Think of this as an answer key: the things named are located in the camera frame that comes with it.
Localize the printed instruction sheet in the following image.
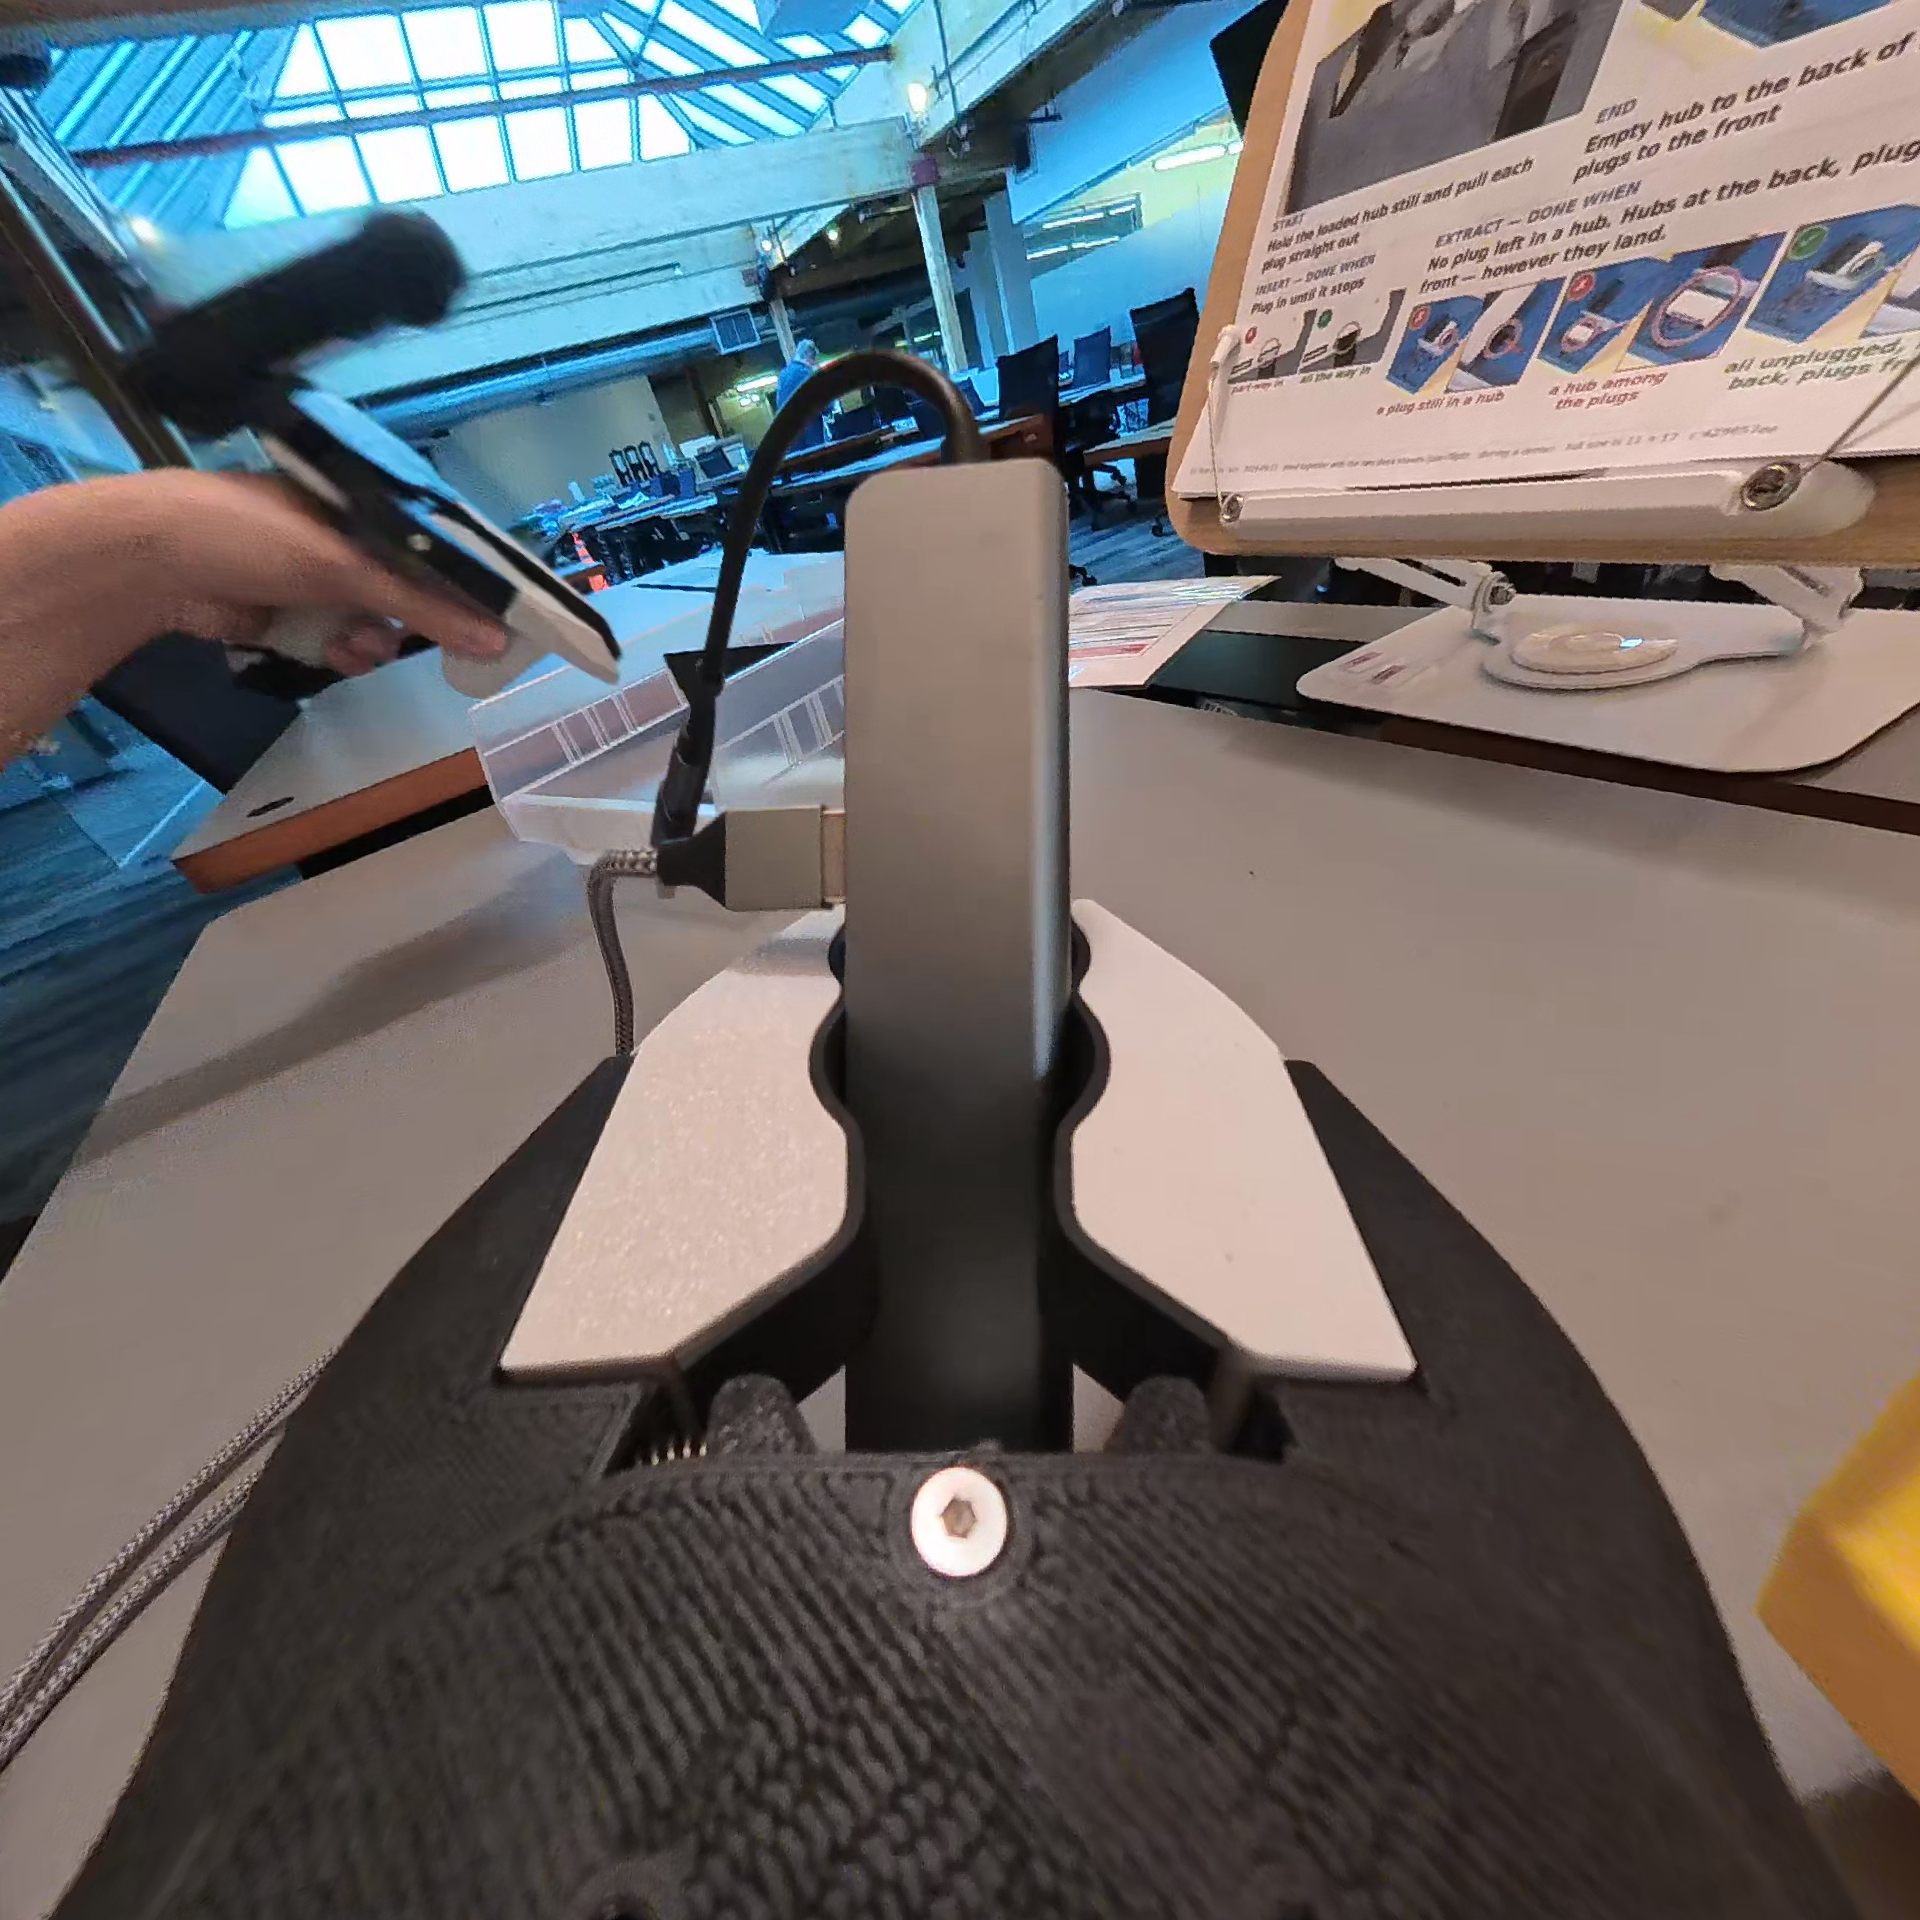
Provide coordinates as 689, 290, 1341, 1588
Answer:
1212, 0, 1920, 497

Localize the person's left hand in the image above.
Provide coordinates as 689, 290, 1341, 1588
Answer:
0, 467, 512, 770

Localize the glass skylight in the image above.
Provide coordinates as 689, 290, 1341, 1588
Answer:
29, 0, 919, 226

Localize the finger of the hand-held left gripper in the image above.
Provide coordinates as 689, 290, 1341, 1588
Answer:
406, 496, 626, 688

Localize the black hub cable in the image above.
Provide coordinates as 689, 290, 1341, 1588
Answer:
651, 352, 992, 854

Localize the yellow plastic bin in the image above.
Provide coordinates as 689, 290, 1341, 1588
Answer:
1758, 1373, 1920, 1803

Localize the grey usb hub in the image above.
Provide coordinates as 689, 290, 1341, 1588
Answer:
838, 458, 1075, 1456

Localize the black office chair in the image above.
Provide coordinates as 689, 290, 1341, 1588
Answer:
1129, 290, 1203, 393

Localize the paper with red label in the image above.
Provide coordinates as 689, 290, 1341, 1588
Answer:
1068, 578, 1278, 691

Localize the clear plastic tray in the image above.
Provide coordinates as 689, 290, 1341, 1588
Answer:
471, 616, 850, 864

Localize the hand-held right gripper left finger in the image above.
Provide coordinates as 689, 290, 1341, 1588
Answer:
500, 911, 882, 1400

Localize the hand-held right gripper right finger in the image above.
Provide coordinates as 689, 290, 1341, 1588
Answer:
1048, 897, 1419, 1430

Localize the grey braided usb cable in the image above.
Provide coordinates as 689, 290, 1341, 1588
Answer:
0, 805, 850, 1780

